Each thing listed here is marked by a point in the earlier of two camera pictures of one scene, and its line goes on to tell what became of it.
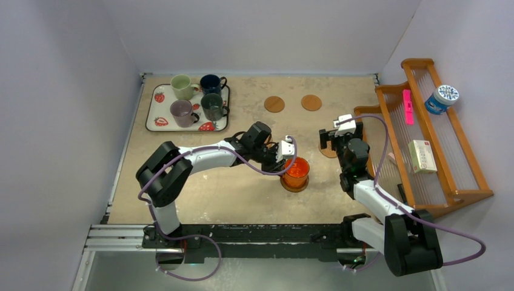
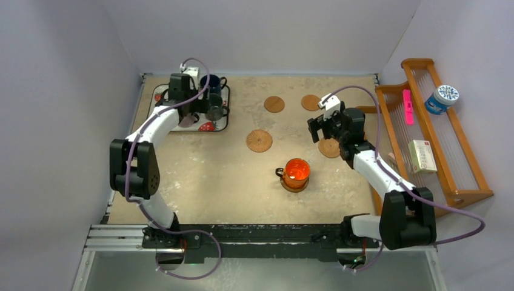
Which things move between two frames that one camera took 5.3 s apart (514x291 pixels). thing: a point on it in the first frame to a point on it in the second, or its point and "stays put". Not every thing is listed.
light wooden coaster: (274, 103) stays put
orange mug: (297, 176) stays put
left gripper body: (266, 157) to (198, 106)
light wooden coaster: (311, 102) stays put
